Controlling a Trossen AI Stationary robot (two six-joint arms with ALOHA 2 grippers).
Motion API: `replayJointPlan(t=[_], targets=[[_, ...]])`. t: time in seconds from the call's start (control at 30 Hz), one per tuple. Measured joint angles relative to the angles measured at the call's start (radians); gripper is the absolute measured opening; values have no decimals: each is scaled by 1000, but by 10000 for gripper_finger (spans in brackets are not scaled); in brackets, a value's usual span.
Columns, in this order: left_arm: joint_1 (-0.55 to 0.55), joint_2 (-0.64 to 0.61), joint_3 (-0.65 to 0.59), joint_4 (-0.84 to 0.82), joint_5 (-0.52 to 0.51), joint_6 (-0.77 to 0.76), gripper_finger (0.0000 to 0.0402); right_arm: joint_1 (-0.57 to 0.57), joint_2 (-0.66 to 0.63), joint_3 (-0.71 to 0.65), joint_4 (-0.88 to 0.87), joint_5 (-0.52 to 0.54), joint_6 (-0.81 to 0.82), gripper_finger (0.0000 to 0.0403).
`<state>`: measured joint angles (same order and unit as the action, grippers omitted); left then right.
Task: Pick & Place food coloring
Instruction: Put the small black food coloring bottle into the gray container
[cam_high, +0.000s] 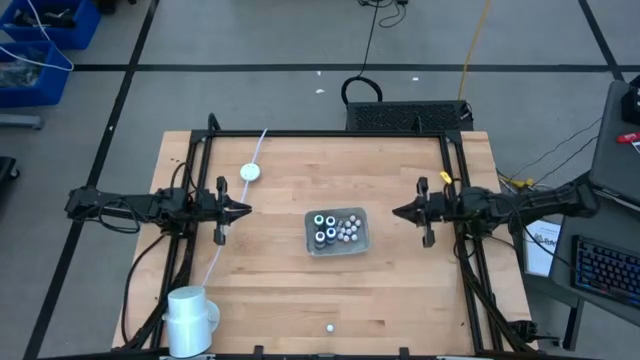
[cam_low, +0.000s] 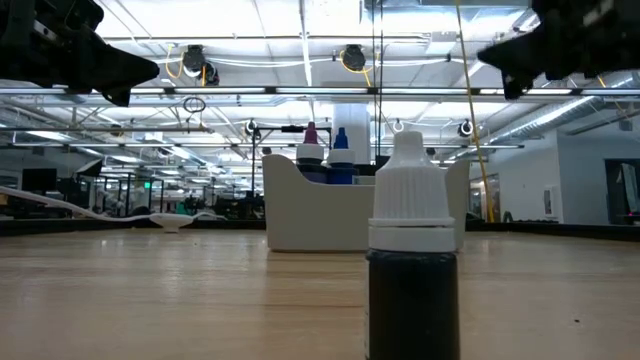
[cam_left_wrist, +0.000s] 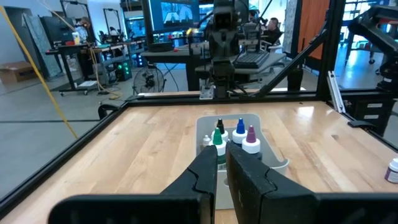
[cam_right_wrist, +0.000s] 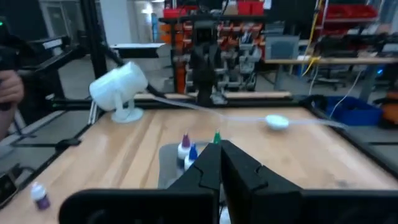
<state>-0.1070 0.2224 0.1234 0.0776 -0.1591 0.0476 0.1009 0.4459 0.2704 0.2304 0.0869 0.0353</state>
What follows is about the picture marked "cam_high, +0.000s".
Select black desk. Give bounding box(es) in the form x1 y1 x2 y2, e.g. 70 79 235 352
548 187 640 326

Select black box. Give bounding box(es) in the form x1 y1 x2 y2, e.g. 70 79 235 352
621 73 640 126

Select white paper sheet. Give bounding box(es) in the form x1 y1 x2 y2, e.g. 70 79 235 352
522 218 562 278

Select white cylindrical spot lamp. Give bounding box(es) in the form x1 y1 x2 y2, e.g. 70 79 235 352
160 285 221 360

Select black backlit keyboard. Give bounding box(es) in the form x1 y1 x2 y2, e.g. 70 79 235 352
571 234 640 307

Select black perforated computer case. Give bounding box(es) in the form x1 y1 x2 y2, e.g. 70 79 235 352
345 100 475 133

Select dark grey desk panel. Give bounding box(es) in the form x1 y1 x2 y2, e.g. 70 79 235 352
588 79 640 206

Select white lamp cable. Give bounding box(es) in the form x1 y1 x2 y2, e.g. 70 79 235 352
198 127 270 290

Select blue plastic bin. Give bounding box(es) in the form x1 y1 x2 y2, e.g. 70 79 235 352
0 0 102 51
0 40 71 109

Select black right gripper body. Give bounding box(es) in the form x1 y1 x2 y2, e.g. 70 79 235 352
417 176 454 249

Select grey metal bar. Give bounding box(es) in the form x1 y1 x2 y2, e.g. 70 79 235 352
0 114 44 130

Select black aluminium table frame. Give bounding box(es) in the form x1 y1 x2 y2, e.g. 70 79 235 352
119 112 539 360

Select black hanging cable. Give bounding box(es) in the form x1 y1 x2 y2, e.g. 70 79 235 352
340 0 409 106

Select yellow hanging cable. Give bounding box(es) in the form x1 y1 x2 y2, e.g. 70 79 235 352
457 0 494 101

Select white round switch puck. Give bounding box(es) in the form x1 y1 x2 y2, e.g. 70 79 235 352
238 163 262 184

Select black power cable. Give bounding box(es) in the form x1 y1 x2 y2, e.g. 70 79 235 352
121 232 174 346

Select grey plastic tray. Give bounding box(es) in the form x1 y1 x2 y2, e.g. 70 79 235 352
303 207 372 259

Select thin white cable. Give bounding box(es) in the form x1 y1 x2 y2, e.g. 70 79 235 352
0 0 75 72

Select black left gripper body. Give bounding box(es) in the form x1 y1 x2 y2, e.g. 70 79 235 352
203 176 232 246

